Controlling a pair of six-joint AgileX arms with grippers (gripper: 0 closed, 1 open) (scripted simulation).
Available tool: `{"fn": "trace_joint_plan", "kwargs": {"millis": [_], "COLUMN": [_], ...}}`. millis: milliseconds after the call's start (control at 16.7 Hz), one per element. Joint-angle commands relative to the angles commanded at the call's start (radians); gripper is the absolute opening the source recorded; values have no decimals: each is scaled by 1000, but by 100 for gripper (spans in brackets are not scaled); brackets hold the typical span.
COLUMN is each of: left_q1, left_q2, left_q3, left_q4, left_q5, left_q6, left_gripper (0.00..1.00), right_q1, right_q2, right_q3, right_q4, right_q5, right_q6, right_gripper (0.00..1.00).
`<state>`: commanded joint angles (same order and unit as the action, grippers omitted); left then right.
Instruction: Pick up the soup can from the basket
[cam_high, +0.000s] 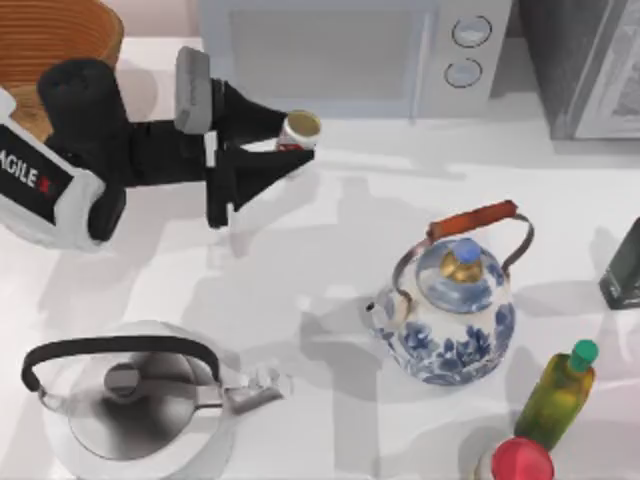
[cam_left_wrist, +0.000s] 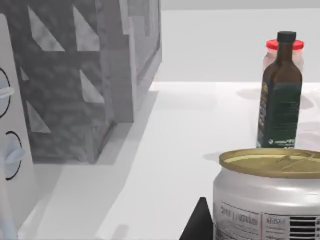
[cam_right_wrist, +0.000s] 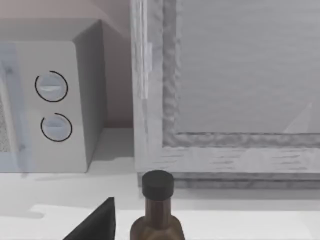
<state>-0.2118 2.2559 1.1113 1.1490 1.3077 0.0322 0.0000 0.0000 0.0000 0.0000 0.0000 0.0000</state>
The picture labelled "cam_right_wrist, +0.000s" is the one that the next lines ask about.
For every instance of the pale microwave oven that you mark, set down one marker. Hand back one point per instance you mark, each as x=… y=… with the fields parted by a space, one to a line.
x=82 y=100

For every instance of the smaller microwave knob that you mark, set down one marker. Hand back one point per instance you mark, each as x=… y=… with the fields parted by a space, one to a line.
x=56 y=127

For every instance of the brown bottle with black cap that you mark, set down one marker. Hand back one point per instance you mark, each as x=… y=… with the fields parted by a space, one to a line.
x=157 y=215

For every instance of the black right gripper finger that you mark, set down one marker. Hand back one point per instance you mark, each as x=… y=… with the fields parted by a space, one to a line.
x=100 y=222

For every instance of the larger microwave knob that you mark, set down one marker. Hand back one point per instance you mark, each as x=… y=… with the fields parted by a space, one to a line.
x=51 y=86

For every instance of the microwave door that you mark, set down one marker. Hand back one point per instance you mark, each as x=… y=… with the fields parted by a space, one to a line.
x=10 y=107

